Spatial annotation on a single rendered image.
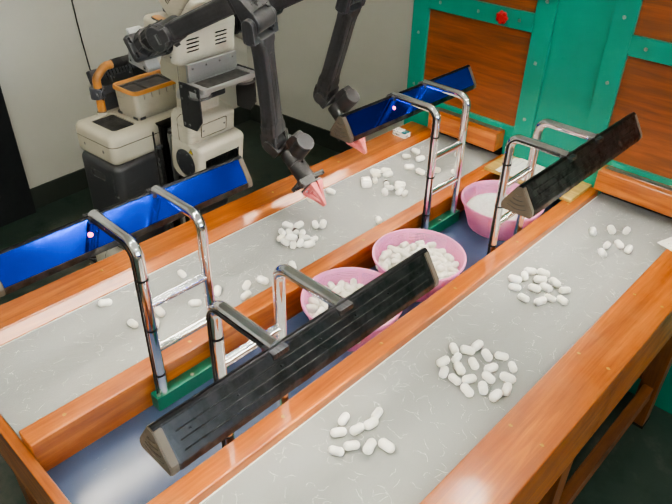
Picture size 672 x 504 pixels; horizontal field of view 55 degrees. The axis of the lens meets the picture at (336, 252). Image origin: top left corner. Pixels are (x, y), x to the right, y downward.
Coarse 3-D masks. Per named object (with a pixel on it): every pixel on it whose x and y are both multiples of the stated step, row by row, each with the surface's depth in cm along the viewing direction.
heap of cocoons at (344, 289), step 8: (352, 280) 177; (336, 288) 174; (344, 288) 176; (352, 288) 175; (312, 296) 173; (344, 296) 172; (312, 304) 169; (320, 304) 171; (312, 312) 168; (320, 312) 166
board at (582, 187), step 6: (492, 162) 231; (498, 162) 231; (486, 168) 228; (492, 168) 227; (498, 174) 225; (522, 180) 220; (576, 186) 217; (582, 186) 217; (588, 186) 217; (570, 192) 214; (576, 192) 214; (582, 192) 215; (564, 198) 211; (570, 198) 210
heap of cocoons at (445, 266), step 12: (420, 240) 195; (384, 252) 189; (396, 252) 190; (408, 252) 190; (432, 252) 189; (444, 252) 191; (384, 264) 184; (444, 264) 185; (456, 264) 185; (444, 276) 181
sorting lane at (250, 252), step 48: (336, 192) 219; (240, 240) 194; (336, 240) 194; (192, 288) 174; (240, 288) 174; (48, 336) 158; (96, 336) 158; (144, 336) 158; (0, 384) 144; (48, 384) 145; (96, 384) 145
